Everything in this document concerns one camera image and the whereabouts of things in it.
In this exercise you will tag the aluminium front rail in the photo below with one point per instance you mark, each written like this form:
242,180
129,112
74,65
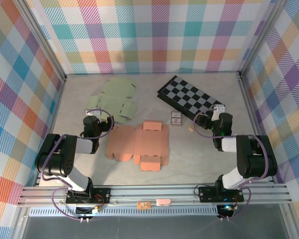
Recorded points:
152,193

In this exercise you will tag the playing card deck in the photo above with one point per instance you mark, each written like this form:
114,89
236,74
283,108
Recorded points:
176,119

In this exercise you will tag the black grey chessboard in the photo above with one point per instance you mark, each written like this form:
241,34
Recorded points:
187,94

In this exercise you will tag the black connector board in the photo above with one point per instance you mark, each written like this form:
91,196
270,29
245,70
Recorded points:
225,211
86,211

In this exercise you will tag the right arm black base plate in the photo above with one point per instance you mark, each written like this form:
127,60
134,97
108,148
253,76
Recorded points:
206,194

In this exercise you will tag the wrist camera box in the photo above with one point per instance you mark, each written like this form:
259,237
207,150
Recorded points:
93,112
218,109

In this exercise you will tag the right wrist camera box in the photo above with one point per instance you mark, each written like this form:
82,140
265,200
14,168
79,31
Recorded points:
218,109

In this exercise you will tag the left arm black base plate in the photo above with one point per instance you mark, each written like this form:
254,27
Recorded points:
103,195

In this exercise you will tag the small orange label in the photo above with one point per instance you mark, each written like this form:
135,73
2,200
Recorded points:
143,205

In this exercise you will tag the aluminium frame post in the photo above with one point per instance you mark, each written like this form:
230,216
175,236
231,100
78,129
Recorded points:
43,42
261,35

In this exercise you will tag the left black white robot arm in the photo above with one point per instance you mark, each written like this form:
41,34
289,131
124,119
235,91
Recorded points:
54,159

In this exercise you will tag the small yellow block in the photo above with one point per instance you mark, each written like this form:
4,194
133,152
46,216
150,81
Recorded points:
191,128

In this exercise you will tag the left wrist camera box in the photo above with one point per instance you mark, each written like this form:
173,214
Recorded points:
93,112

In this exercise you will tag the aluminium frame leg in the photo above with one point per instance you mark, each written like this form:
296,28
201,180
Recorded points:
290,224
18,224

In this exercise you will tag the green paper box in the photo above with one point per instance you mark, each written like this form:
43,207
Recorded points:
117,92

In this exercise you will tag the aluminium side rail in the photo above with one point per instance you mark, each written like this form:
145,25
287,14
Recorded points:
56,112
255,124

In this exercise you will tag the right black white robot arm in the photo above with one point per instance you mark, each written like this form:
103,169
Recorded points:
254,159

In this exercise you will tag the orange cardboard box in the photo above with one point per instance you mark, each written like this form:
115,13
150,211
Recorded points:
149,142

